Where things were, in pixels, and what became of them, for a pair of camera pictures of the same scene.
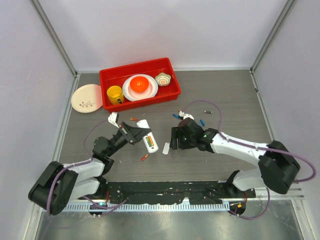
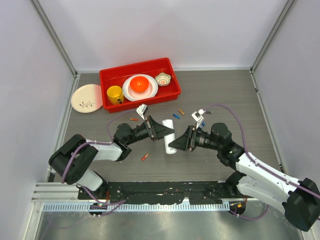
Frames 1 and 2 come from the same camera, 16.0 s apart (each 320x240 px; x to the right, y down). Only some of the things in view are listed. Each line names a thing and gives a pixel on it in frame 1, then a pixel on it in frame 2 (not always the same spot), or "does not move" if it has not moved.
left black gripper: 125,129 to 157,131
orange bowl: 139,84 does not move
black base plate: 160,192 does not move
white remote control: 149,141 to 170,138
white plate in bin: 133,95 does not move
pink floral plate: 87,98 does not move
